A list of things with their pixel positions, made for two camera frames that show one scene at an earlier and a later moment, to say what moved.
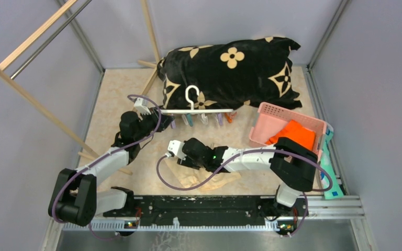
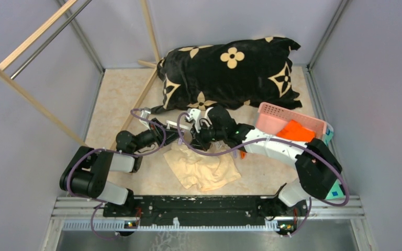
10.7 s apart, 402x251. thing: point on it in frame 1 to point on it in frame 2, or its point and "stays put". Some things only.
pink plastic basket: x=270 y=119 stays put
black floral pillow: x=238 y=74 stays put
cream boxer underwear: x=188 y=177 stays put
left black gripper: x=166 y=120 to x=169 y=133
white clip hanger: x=194 y=111 to x=194 y=118
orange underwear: x=296 y=132 stays put
